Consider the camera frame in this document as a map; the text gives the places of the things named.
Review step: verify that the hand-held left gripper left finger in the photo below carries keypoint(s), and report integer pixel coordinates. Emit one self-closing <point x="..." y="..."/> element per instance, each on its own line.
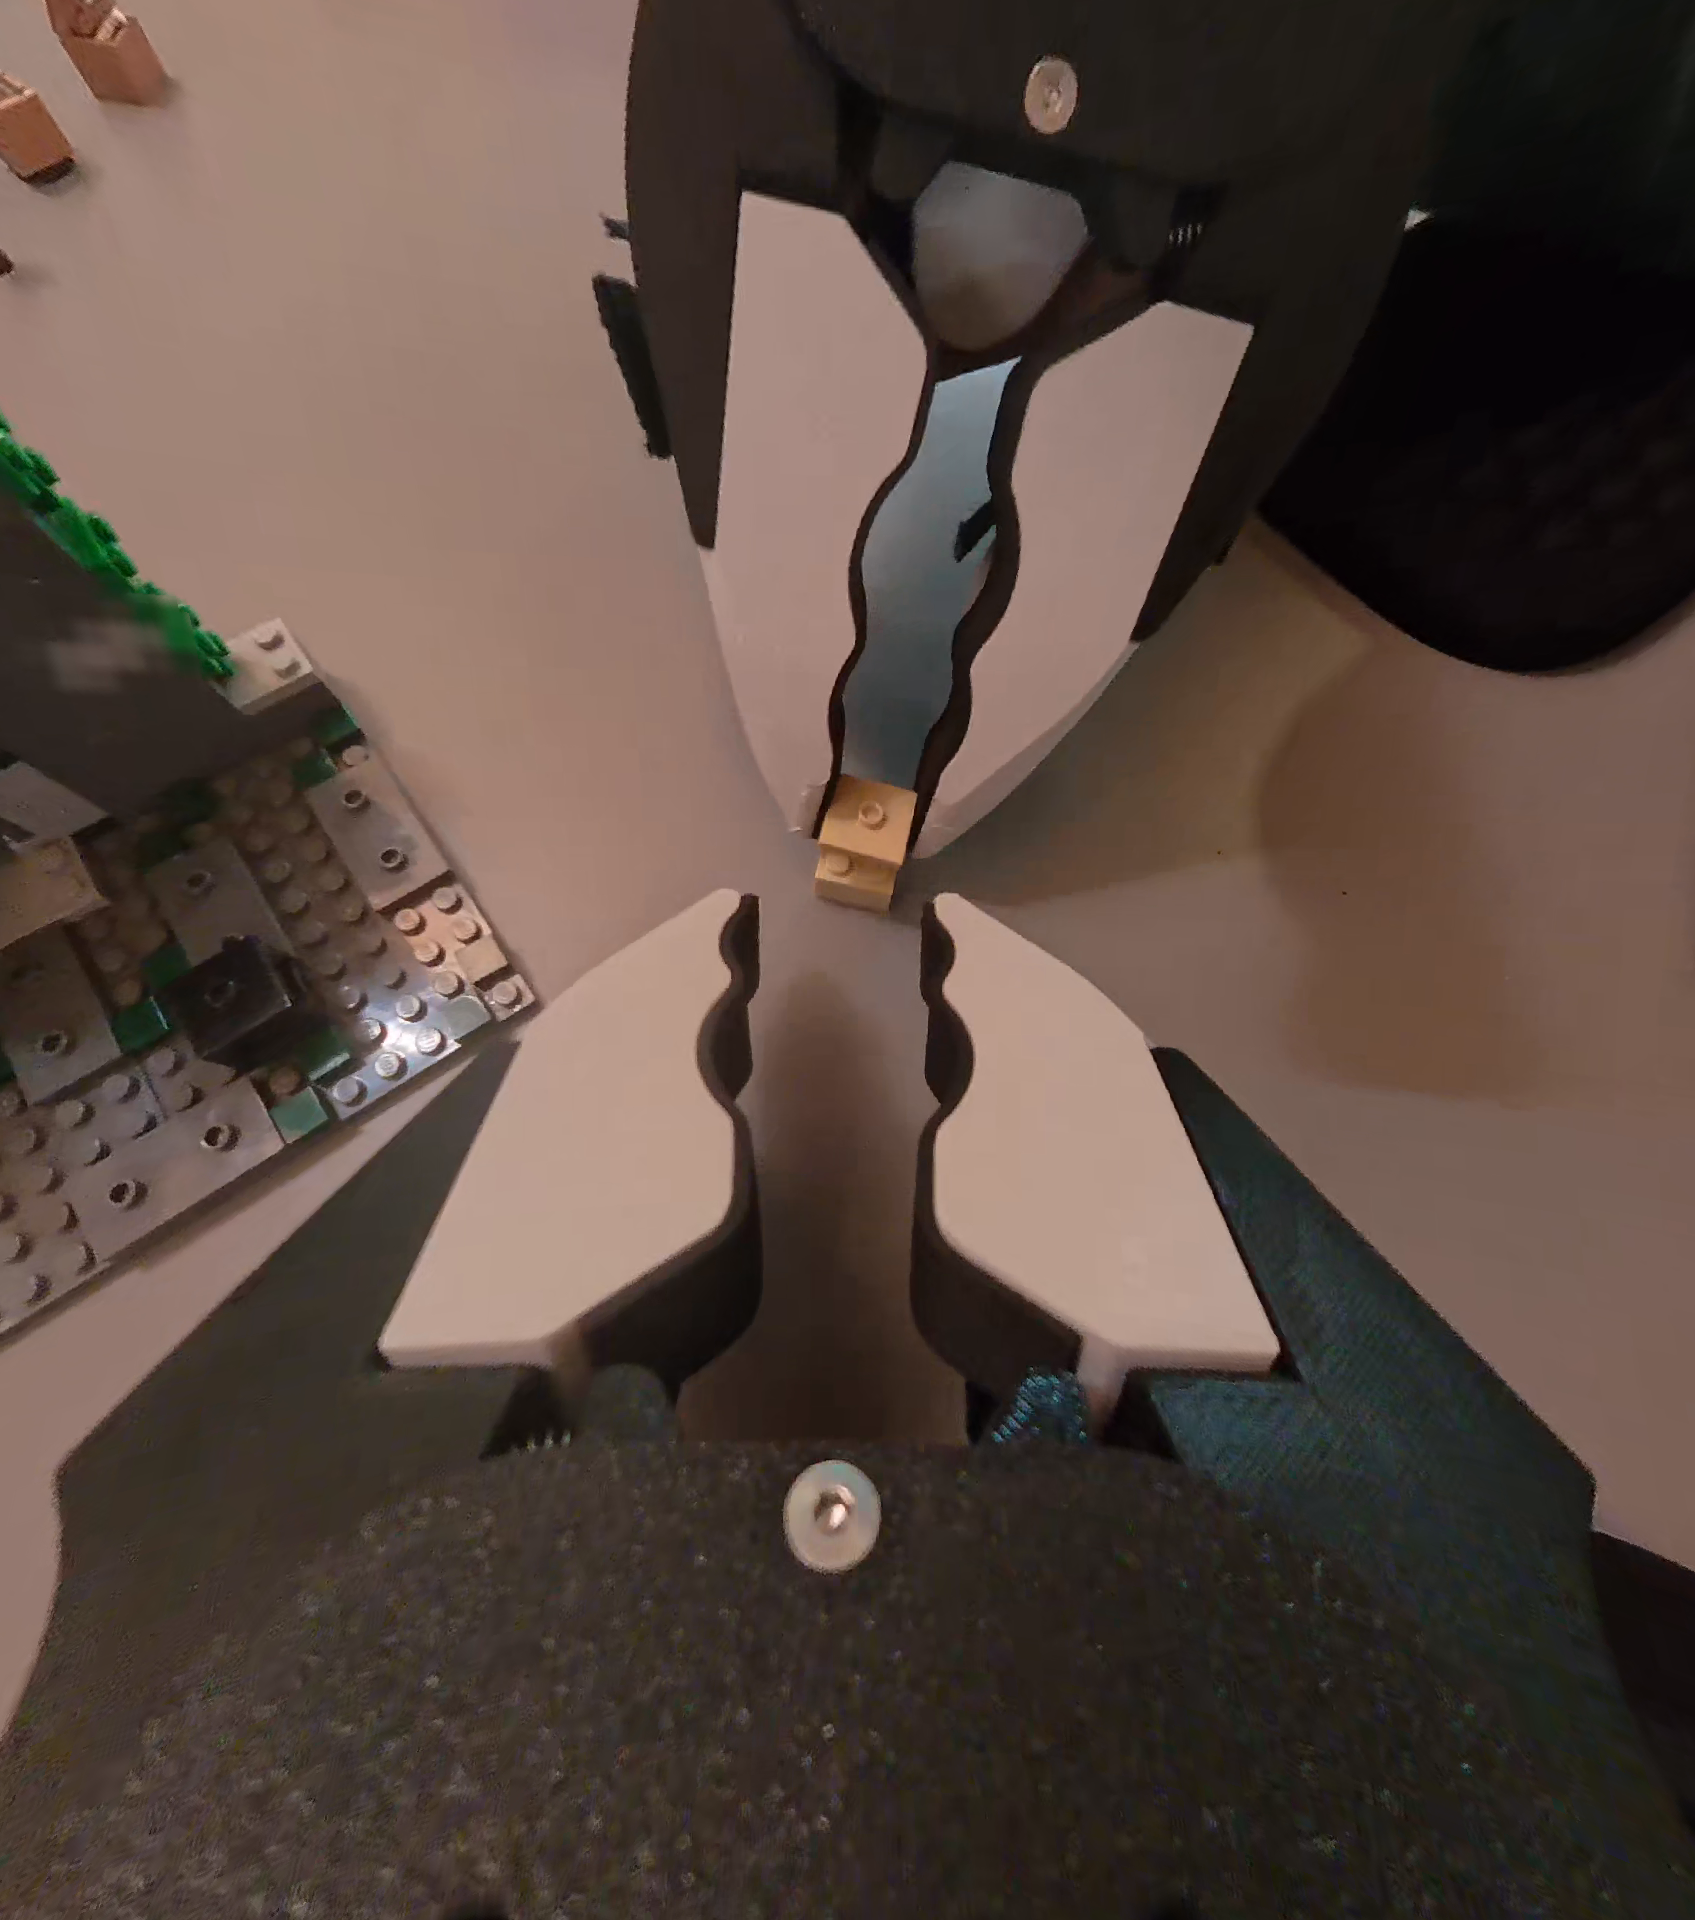
<point x="578" y="1171"/>

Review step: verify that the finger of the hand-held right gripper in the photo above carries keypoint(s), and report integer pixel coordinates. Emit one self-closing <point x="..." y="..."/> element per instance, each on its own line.
<point x="788" y="451"/>
<point x="1102" y="494"/>

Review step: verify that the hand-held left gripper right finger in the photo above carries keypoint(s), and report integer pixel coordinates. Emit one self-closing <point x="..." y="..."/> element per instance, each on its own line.
<point x="1088" y="1171"/>

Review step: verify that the small tan toy brick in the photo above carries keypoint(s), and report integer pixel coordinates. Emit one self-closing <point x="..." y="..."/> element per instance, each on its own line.
<point x="866" y="840"/>

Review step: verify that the grey toy brick castle model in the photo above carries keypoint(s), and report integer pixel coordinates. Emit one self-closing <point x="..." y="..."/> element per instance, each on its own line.
<point x="187" y="960"/>

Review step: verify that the black office chair seat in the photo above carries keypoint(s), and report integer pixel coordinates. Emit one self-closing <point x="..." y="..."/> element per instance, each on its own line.
<point x="1568" y="451"/>

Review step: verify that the tall brown toy brick piece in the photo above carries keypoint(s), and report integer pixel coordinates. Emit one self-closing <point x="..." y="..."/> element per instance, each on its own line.
<point x="113" y="53"/>

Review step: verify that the short brown toy brick piece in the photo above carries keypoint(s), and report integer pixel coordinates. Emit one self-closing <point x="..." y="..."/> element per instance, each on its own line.
<point x="15" y="129"/>

